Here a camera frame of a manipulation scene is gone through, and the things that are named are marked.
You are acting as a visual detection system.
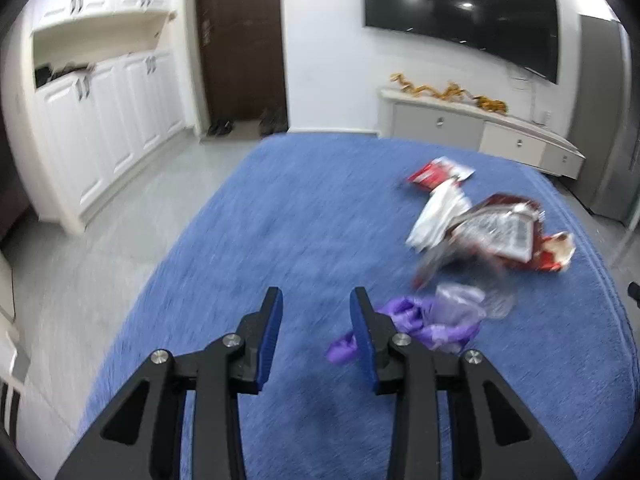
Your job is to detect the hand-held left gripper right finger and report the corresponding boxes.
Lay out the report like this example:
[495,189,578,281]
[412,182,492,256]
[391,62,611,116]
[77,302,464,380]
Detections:
[349,286,578,480]

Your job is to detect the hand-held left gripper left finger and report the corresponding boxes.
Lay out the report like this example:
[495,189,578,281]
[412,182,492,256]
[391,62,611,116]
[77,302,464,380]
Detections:
[55,286,284,480]

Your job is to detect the purple plastic bag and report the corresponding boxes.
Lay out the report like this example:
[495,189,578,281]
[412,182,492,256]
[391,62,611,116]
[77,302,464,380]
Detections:
[325,295,483,366]

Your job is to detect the small red cream wrapper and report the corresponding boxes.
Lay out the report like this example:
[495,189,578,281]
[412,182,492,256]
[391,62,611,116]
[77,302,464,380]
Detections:
[537,231,575,273]

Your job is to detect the clear plastic bag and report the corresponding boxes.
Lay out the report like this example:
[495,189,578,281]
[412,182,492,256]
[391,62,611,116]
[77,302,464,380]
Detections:
[412,242,517,321]

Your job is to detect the white plastic wrapper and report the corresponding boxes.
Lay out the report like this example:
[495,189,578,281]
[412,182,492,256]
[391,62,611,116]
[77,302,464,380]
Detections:
[406,182,473,251]

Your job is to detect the large red snack bag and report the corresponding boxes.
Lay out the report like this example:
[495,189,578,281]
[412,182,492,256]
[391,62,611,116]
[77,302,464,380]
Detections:
[445,194,546,271]

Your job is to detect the blue towel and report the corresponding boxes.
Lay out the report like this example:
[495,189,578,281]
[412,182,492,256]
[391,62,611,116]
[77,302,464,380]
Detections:
[75,132,638,480]

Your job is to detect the grey refrigerator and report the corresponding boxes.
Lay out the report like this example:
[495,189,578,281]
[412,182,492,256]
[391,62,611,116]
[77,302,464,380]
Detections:
[567,14,633,223]

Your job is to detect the brown pair of shoes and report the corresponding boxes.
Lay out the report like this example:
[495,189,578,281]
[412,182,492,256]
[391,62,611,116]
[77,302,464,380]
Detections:
[258,110,288,136]

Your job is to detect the white grey television console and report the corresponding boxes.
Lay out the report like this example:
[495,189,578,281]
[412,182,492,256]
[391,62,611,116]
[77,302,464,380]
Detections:
[379,87,586,178]

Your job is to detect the golden tiger figurine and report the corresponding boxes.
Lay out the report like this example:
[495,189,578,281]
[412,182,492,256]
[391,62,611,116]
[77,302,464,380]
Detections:
[472,95,508,113]

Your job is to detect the white chair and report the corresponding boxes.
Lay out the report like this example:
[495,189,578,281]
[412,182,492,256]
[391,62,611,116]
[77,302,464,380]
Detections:
[0,327,31,441]

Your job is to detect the golden dragon figurine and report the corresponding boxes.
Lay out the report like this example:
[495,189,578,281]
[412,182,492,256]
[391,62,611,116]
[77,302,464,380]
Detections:
[391,74,473,103]

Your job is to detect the white lower cabinets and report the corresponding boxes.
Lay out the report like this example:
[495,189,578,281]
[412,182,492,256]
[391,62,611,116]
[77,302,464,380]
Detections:
[32,50,187,223]

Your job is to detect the brown entrance door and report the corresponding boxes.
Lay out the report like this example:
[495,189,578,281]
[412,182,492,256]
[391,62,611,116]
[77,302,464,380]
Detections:
[194,0,289,136]

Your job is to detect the dark items on cabinet shelf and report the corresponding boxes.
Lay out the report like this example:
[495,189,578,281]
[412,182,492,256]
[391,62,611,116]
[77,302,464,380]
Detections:
[34,62,96,88]

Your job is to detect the black wall television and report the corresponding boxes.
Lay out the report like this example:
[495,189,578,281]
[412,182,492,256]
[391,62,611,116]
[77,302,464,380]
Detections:
[362,0,559,85]

